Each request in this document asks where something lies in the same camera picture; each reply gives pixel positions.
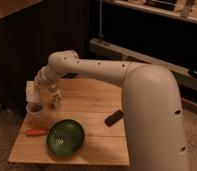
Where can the black remote control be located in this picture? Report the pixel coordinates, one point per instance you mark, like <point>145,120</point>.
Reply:
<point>112,119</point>

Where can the metal rail beam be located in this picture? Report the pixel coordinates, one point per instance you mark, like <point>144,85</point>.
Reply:
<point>115,52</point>

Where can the orange carrot toy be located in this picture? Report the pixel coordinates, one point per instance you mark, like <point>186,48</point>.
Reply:
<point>36,132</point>

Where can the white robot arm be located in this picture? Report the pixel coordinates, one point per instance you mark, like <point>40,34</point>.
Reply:
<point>150,100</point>

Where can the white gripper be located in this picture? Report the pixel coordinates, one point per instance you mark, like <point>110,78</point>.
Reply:
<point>49,87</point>

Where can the wooden shelf with items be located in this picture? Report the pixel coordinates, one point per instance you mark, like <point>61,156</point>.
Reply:
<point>185,10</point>

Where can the green glass bowl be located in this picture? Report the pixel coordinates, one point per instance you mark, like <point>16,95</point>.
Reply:
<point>65,138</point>

